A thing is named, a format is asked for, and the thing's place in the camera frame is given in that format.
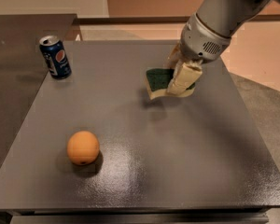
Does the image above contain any green and yellow sponge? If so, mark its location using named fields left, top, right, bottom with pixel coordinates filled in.
left=146, top=68, right=195, bottom=100

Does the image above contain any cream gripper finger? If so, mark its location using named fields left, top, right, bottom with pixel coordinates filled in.
left=166, top=60, right=203, bottom=95
left=167, top=44, right=183, bottom=69

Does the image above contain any orange fruit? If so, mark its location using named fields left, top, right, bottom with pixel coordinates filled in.
left=67, top=131, right=100, bottom=165

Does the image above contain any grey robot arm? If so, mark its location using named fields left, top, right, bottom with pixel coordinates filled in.
left=167, top=0, right=280, bottom=96

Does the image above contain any blue Pepsi can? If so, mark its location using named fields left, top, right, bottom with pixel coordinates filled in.
left=39, top=35, right=72, bottom=79

